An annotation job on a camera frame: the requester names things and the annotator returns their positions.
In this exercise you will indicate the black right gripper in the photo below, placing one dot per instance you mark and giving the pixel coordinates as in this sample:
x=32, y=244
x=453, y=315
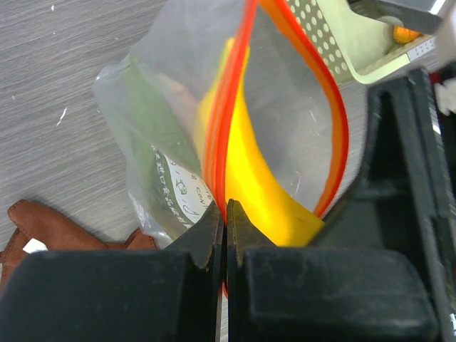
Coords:
x=357, y=220

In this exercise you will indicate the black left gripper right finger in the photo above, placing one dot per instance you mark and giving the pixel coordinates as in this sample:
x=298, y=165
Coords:
x=318, y=294

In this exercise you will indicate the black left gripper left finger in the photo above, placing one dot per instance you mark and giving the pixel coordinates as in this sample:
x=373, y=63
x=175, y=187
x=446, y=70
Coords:
x=172, y=294

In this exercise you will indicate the yellow banana toy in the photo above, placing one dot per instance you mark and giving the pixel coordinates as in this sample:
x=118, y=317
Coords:
x=248, y=178

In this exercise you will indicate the green leafy vegetable toy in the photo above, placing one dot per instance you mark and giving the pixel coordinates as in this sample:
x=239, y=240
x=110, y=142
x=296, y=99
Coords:
x=166, y=182

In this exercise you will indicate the pale green perforated basket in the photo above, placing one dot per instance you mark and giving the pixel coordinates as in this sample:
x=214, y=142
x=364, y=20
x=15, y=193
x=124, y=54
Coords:
x=355, y=39

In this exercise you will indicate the orange toy fruit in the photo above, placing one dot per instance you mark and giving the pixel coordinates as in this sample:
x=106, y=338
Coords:
x=403, y=35

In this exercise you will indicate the clear zip top bag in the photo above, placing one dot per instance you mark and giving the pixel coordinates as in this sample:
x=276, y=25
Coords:
x=294, y=105

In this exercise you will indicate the brown cloth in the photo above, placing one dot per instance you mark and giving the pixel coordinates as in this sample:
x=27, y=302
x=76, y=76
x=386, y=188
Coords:
x=40, y=229

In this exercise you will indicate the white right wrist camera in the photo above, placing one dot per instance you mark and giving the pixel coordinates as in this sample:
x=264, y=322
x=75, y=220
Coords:
x=445, y=52

